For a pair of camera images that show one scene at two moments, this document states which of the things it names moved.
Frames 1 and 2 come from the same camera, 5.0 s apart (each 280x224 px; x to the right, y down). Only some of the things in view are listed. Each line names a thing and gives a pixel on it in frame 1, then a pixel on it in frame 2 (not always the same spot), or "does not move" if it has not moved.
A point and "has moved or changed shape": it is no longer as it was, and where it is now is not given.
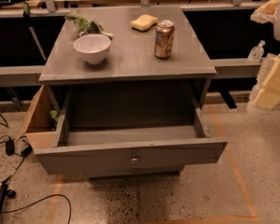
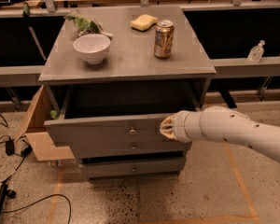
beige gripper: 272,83 → 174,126
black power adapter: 9,147 does not move
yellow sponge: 144,22 does not move
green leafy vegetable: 84,26 does not move
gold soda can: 163,39 does not move
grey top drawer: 111,130 has moved or changed shape
